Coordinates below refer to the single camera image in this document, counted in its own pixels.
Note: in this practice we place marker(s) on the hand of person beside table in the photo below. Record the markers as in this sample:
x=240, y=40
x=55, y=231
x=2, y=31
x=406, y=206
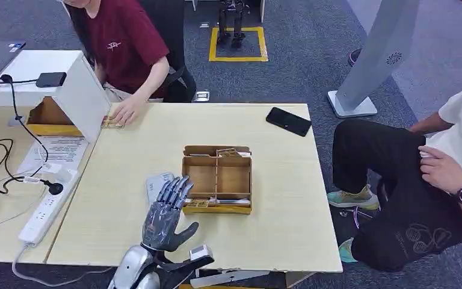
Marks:
x=440, y=169

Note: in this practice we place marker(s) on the hand of person across desk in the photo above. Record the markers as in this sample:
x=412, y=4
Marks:
x=127, y=109

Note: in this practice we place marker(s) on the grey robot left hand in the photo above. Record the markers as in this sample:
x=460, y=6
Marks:
x=161, y=225

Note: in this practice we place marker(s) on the fan of yellow cards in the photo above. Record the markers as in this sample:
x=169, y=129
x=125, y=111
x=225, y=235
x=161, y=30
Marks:
x=109, y=123

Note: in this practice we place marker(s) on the person seated beside the table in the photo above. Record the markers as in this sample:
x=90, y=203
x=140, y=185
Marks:
x=414, y=199

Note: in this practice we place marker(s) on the grey card reader device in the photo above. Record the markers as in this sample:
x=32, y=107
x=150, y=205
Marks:
x=155, y=185

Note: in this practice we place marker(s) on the person across the desk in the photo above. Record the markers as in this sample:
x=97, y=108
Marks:
x=125, y=48

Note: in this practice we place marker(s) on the row of cards in box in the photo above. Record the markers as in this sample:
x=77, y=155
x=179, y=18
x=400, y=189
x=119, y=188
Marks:
x=219, y=202

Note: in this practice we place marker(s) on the wooden card box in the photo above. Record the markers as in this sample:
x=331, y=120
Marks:
x=217, y=177

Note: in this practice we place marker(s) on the metal floor socket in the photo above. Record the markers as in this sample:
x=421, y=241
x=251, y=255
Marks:
x=201, y=96

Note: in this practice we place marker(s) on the yellow wooden open box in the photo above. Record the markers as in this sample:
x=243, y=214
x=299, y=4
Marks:
x=49, y=119

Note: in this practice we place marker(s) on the black power adapter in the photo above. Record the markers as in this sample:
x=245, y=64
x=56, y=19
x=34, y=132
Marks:
x=51, y=79

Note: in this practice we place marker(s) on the printed paper sheet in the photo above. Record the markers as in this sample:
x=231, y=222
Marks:
x=55, y=153

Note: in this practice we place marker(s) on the white bar under table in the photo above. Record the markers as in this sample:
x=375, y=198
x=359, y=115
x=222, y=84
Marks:
x=227, y=278

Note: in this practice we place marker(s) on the white desk riser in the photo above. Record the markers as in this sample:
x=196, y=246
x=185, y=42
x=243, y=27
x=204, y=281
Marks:
x=55, y=64

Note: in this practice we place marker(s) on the black office chair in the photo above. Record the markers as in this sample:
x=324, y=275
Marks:
x=171, y=32

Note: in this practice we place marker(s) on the green sneaker with tan sole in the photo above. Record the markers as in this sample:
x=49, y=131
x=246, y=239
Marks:
x=350, y=198

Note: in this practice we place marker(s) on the card stack in wooden box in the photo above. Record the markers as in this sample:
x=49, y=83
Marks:
x=231, y=152

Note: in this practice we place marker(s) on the black plug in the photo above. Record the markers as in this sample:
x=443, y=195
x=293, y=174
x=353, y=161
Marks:
x=53, y=187

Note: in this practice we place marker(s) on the white power strip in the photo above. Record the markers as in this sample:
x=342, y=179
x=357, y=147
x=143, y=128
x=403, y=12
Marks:
x=45, y=213

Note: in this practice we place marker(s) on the black robot legs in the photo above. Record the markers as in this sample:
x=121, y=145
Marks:
x=231, y=24

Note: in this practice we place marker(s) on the white leaning floor stand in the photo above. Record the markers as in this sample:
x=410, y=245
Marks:
x=374, y=52

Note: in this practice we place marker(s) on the dark shoe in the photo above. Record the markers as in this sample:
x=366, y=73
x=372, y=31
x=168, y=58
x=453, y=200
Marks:
x=353, y=57

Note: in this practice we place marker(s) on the black smartphone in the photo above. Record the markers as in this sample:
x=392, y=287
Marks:
x=288, y=121

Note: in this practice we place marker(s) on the left wrist camera on black bracket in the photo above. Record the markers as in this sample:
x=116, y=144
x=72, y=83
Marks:
x=193, y=259

